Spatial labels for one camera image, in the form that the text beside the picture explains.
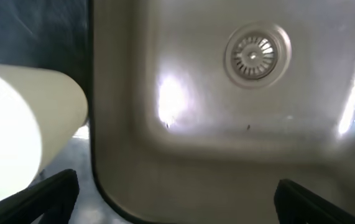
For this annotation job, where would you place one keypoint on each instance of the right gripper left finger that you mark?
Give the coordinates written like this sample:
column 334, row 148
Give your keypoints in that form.
column 40, row 202

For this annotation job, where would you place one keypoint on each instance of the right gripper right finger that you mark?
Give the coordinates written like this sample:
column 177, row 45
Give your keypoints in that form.
column 301, row 208

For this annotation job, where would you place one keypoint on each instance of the white cup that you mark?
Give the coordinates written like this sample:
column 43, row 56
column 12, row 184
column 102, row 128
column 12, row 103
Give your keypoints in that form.
column 15, row 130

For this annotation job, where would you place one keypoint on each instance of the steel sink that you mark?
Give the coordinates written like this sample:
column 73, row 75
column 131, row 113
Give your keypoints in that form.
column 227, row 140

